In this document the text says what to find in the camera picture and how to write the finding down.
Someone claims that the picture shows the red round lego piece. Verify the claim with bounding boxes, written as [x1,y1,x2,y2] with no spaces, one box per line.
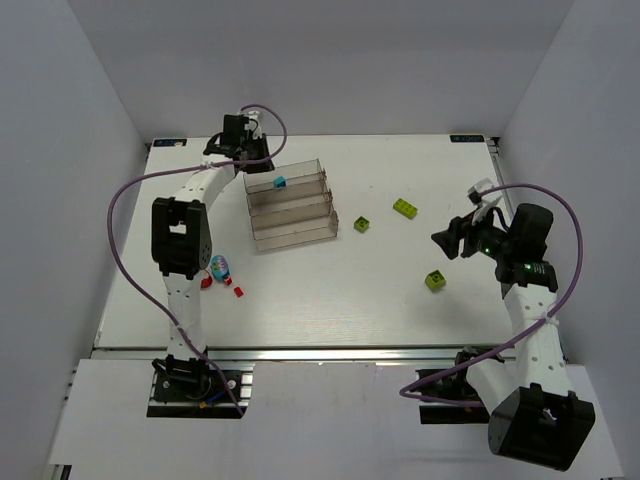
[200,271,213,290]

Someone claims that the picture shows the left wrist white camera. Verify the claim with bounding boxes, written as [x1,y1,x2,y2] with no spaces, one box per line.
[245,115,263,140]

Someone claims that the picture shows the right blue table label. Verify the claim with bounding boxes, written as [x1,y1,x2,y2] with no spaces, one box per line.
[449,134,485,143]

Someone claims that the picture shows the teal round lego piece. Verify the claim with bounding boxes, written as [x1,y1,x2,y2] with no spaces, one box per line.
[210,255,230,281]

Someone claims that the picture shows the green 2x4 lego brick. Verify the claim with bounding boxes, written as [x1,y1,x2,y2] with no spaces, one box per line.
[393,198,418,220]

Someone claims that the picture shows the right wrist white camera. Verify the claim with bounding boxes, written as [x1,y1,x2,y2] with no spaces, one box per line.
[467,178,502,225]

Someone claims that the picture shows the left blue table label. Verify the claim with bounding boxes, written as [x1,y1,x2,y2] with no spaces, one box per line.
[152,138,187,148]

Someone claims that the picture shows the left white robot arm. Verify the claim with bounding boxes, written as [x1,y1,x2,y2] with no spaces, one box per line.
[151,108,274,361]

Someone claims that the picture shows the purple cable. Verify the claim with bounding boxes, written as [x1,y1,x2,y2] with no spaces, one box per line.
[398,182,585,404]
[108,103,288,419]

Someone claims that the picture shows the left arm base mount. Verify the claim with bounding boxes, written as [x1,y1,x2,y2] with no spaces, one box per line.
[146,355,251,419]

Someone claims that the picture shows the green 2x2 lego brick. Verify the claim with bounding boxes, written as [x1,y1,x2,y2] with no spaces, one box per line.
[353,216,370,233]

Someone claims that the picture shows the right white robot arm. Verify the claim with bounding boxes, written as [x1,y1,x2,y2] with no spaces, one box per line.
[431,204,596,471]

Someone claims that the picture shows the wrist white camera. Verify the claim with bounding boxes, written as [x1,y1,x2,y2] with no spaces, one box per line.
[245,115,263,140]
[467,178,502,225]

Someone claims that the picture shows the blue table label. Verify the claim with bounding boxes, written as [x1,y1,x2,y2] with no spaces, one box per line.
[152,138,187,148]
[449,134,485,143]

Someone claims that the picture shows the small teal lego brick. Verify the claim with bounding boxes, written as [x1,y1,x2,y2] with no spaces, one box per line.
[273,176,287,190]

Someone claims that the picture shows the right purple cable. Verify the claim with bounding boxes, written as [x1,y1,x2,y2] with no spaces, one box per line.
[398,182,585,404]

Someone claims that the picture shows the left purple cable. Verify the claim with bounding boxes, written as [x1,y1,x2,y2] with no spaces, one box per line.
[108,103,288,419]

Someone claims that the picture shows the green lego brick near right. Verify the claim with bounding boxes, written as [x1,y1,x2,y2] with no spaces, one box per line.
[424,270,447,292]

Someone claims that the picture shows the clear tiered acrylic container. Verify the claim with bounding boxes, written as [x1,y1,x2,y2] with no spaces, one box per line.
[244,159,339,252]

